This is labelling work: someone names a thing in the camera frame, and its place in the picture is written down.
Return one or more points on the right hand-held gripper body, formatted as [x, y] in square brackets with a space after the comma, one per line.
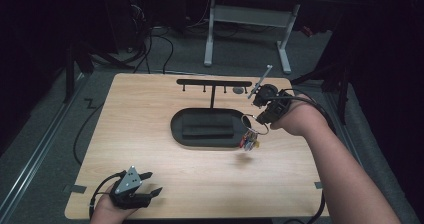
[275, 104]

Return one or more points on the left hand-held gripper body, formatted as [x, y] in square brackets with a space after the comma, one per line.
[128, 184]

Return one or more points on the black key holder tray stand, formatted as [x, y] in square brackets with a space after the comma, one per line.
[206, 142]

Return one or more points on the person's right hand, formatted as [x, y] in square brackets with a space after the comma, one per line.
[303, 120]

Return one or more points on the person's left hand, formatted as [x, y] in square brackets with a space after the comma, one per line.
[106, 214]

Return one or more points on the grey round table grommet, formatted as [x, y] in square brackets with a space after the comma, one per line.
[238, 90]

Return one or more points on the grey tape piece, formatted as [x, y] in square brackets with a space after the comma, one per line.
[318, 185]
[75, 189]

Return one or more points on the black metal stand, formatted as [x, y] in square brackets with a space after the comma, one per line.
[70, 70]
[341, 94]

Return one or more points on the small red object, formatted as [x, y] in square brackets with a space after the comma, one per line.
[307, 31]

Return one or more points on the desk with white legs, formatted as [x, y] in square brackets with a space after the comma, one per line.
[250, 15]

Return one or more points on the dark computer tower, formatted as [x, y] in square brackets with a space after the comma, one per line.
[138, 17]

